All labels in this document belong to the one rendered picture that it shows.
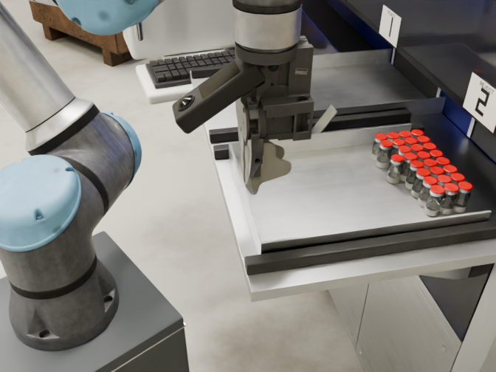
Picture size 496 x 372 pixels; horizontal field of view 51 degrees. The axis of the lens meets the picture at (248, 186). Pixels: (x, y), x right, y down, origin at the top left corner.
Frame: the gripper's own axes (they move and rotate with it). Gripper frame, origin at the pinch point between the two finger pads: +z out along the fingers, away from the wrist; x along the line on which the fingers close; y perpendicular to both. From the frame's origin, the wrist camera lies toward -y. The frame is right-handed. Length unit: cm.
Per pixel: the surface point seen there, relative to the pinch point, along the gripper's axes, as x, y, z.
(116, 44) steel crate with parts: 264, -29, 80
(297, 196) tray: 7.3, 9.5, 8.9
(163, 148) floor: 166, -9, 97
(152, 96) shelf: 64, -11, 17
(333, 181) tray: 10.1, 16.7, 8.9
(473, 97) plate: 9.7, 38.1, -4.5
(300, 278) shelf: -9.6, 5.2, 9.2
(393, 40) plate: 39, 38, -3
